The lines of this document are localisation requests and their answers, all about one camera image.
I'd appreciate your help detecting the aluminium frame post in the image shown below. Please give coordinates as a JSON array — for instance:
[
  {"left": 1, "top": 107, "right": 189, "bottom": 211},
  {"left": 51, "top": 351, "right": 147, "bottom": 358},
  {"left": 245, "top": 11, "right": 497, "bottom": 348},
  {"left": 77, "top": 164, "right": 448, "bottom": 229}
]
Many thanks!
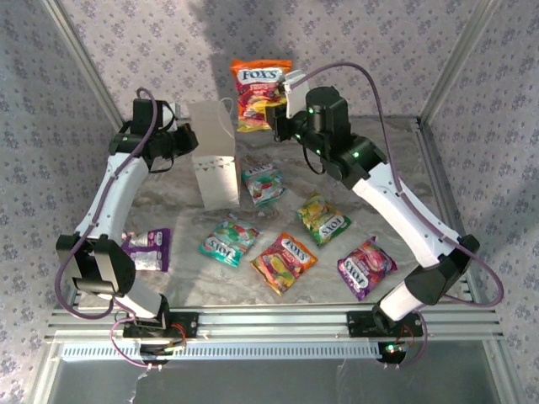
[
  {"left": 40, "top": 0, "right": 127, "bottom": 132},
  {"left": 418, "top": 0, "right": 502, "bottom": 125}
]

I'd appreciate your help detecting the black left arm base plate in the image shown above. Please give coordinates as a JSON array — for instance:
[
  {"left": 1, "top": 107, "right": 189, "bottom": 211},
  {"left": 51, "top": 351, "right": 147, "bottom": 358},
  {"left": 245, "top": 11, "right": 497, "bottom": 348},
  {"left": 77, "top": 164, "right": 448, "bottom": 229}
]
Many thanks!
[{"left": 122, "top": 311, "right": 200, "bottom": 340}]

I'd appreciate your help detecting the white slotted cable duct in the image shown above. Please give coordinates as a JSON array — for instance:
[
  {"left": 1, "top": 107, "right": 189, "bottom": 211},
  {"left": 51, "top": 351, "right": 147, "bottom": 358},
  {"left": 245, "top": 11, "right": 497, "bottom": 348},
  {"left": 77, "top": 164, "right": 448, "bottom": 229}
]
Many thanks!
[{"left": 61, "top": 341, "right": 387, "bottom": 361}]

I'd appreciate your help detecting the grey metal lower shelf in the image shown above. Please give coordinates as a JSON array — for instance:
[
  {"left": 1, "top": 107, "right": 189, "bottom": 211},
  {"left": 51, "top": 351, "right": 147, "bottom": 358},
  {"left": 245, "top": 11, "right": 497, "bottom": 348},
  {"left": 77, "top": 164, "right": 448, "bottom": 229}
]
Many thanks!
[{"left": 45, "top": 359, "right": 504, "bottom": 404}]

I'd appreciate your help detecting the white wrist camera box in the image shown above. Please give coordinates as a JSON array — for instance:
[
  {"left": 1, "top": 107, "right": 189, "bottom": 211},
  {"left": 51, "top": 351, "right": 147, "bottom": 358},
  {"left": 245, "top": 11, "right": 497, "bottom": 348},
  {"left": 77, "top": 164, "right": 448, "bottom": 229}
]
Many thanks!
[
  {"left": 162, "top": 102, "right": 183, "bottom": 127},
  {"left": 282, "top": 69, "right": 315, "bottom": 120}
]

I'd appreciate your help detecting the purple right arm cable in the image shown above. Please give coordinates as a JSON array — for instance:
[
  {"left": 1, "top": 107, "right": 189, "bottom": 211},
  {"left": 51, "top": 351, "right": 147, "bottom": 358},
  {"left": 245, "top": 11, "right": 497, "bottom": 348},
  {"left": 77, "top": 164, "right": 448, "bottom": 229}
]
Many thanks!
[{"left": 294, "top": 61, "right": 505, "bottom": 370}]

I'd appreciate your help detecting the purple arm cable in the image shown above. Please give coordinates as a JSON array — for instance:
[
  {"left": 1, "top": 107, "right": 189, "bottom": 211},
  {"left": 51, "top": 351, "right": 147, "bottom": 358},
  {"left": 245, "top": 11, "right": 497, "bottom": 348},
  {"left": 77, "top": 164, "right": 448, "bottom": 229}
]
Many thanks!
[
  {"left": 56, "top": 87, "right": 169, "bottom": 371},
  {"left": 294, "top": 61, "right": 505, "bottom": 370}
]

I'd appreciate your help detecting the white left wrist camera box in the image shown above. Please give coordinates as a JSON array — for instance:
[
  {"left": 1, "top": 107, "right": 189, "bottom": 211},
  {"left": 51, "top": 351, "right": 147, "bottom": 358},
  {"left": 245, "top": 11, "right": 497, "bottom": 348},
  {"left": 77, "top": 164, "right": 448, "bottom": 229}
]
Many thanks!
[{"left": 162, "top": 102, "right": 183, "bottom": 127}]

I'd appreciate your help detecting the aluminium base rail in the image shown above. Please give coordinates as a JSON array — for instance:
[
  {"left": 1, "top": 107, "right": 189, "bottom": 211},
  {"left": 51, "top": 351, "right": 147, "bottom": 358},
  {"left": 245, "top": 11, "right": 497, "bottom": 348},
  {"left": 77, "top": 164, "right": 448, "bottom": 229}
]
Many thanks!
[{"left": 45, "top": 306, "right": 505, "bottom": 343}]

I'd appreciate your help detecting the purple Fox's candy bag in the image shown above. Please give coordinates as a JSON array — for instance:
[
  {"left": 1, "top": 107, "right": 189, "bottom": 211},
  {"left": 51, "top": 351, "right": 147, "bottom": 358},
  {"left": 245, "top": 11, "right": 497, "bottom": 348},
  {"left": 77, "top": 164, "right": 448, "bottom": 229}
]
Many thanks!
[{"left": 336, "top": 236, "right": 398, "bottom": 301}]

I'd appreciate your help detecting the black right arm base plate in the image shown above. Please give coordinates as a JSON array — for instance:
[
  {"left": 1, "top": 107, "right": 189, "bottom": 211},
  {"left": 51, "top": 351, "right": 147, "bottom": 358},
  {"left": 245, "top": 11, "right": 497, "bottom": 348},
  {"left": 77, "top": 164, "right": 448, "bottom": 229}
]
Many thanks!
[{"left": 345, "top": 310, "right": 424, "bottom": 338}]

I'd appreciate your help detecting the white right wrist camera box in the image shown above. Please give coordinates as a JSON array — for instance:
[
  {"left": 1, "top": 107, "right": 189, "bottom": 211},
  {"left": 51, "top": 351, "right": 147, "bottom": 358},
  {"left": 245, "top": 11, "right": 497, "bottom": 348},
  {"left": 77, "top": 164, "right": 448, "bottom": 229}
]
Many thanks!
[{"left": 282, "top": 69, "right": 315, "bottom": 120}]

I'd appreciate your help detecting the teal Fox's candy bag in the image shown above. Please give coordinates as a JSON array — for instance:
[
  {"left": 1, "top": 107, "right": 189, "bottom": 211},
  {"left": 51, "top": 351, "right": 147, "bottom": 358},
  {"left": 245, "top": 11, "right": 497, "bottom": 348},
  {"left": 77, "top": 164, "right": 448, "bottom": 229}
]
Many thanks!
[
  {"left": 240, "top": 162, "right": 287, "bottom": 209},
  {"left": 197, "top": 213, "right": 263, "bottom": 268}
]

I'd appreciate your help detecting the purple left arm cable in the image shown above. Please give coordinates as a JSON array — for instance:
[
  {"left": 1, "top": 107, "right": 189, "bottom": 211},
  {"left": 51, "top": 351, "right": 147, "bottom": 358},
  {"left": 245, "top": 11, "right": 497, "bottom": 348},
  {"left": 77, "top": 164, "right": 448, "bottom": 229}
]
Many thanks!
[{"left": 56, "top": 87, "right": 169, "bottom": 371}]

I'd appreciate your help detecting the purple and silver candy bag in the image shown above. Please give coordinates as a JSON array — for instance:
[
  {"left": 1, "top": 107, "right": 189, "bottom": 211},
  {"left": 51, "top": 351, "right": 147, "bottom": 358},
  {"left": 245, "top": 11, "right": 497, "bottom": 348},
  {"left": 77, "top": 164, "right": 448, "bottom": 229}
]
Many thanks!
[{"left": 120, "top": 227, "right": 172, "bottom": 273}]

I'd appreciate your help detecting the white paper bag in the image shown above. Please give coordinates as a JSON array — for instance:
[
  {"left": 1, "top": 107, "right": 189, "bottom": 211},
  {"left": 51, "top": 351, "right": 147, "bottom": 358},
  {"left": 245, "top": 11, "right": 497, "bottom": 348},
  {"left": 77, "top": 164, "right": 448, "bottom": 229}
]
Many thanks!
[{"left": 186, "top": 97, "right": 242, "bottom": 210}]

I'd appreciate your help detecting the orange Fox's candy bag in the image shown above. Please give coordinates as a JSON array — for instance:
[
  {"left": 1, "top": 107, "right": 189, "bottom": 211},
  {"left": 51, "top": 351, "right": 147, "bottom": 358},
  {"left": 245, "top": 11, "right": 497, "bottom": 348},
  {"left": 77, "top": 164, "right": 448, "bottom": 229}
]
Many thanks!
[
  {"left": 249, "top": 232, "right": 318, "bottom": 297},
  {"left": 230, "top": 58, "right": 293, "bottom": 134}
]

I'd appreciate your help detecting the green yellow Fox's candy bag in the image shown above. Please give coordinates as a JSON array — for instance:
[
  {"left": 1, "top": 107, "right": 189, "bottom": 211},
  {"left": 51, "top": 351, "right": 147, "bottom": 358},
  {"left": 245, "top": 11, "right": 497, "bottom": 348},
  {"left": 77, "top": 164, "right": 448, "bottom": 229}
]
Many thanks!
[{"left": 296, "top": 191, "right": 352, "bottom": 247}]

